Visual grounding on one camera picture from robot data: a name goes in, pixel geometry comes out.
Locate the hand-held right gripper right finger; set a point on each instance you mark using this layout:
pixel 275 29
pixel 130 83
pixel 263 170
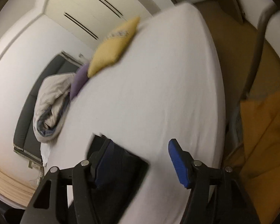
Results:
pixel 178 164

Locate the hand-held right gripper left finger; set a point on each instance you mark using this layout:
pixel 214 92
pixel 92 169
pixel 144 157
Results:
pixel 104 166

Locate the dark denim pants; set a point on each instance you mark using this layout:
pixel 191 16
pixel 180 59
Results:
pixel 127 175

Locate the bed with white sheet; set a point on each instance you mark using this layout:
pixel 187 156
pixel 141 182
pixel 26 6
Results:
pixel 154 86

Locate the rolled beige duvet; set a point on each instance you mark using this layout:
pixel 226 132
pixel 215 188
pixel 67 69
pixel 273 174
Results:
pixel 49 98

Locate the grey upholstered headboard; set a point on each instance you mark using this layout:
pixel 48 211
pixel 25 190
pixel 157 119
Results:
pixel 23 130

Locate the orange clothing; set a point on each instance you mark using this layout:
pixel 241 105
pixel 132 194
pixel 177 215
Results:
pixel 266 144

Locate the purple pillow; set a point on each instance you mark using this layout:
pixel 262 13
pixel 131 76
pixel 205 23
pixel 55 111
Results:
pixel 80 79

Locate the yellow pillow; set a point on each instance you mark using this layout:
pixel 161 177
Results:
pixel 109 51

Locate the cream wardrobe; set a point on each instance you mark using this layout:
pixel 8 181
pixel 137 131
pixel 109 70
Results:
pixel 67 0

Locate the grey metal tube frame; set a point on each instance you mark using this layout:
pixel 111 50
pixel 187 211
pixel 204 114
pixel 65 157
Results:
pixel 259 39

